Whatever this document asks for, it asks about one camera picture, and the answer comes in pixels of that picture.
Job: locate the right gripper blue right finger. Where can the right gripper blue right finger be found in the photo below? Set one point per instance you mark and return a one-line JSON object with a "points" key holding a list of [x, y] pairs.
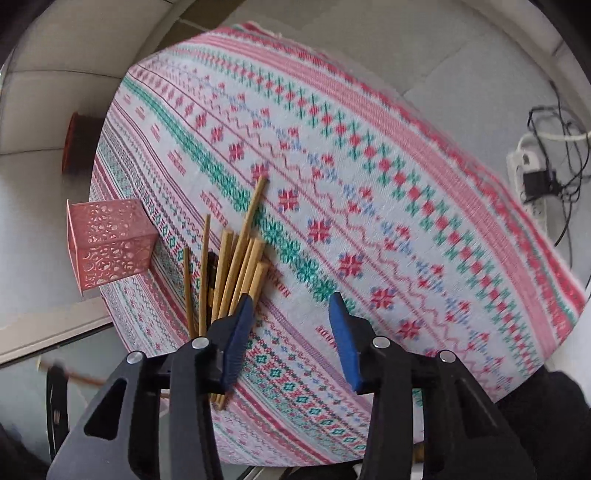
{"points": [[342, 332]]}

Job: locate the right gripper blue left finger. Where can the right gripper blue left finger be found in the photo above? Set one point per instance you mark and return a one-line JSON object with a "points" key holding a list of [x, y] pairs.
{"points": [[234, 349]]}

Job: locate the wooden chopstick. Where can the wooden chopstick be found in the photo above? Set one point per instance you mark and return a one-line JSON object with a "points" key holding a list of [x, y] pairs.
{"points": [[241, 245], [187, 284], [221, 271], [253, 254], [258, 279], [203, 292]]}

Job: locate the patterned woven tablecloth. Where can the patterned woven tablecloth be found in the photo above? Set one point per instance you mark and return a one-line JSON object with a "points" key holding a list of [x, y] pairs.
{"points": [[363, 198]]}

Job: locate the pink perforated utensil holder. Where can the pink perforated utensil holder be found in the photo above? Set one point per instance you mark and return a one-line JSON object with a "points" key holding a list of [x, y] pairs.
{"points": [[108, 241]]}

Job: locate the dark bin with red liner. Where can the dark bin with red liner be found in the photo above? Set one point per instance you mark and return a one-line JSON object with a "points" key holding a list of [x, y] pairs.
{"points": [[80, 143]]}

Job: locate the black power adapter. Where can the black power adapter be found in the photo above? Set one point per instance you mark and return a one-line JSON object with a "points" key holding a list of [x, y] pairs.
{"points": [[539, 184]]}

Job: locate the white power strip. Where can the white power strip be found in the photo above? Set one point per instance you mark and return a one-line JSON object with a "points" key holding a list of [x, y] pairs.
{"points": [[524, 159]]}

